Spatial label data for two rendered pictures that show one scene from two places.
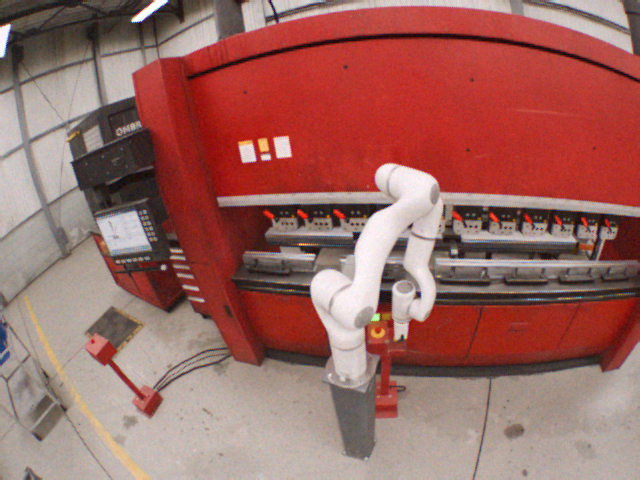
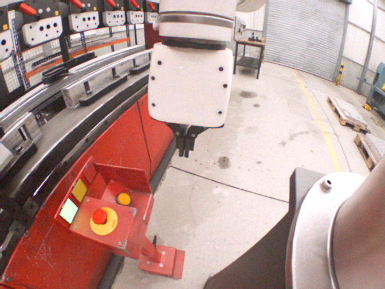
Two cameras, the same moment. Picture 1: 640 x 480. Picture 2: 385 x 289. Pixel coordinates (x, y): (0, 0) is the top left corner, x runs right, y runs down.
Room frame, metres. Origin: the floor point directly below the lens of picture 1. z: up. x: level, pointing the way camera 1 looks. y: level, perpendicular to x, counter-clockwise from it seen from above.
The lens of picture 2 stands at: (0.82, -0.07, 1.12)
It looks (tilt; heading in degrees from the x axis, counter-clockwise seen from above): 40 degrees down; 264
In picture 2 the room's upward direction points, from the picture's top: straight up
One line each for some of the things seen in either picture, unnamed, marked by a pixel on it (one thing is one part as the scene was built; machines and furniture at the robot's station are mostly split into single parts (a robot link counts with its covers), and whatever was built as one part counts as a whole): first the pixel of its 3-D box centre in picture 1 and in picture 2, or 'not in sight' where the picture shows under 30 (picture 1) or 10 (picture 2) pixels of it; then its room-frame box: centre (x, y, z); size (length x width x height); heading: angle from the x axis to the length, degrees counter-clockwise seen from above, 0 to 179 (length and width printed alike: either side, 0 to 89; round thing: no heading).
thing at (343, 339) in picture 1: (338, 307); not in sight; (0.69, -0.02, 1.30); 0.19 x 0.12 x 0.24; 28
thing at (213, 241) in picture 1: (228, 218); not in sight; (1.92, 0.62, 1.15); 0.85 x 0.25 x 2.30; 159
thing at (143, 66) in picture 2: (526, 279); (145, 65); (1.01, -1.15, 0.89); 0.30 x 0.05 x 0.03; 69
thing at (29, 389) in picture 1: (16, 378); not in sight; (0.77, 3.30, 0.47); 0.90 x 0.66 x 0.95; 60
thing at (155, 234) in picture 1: (132, 231); not in sight; (1.37, 1.05, 1.42); 0.45 x 0.12 x 0.36; 85
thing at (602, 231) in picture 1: (607, 223); not in sight; (0.86, -1.70, 1.26); 0.15 x 0.09 x 0.17; 69
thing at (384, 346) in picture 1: (386, 334); (111, 209); (1.01, -0.26, 0.75); 0.20 x 0.16 x 0.18; 78
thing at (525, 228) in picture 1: (533, 219); (130, 11); (1.07, -1.14, 1.26); 0.15 x 0.09 x 0.17; 69
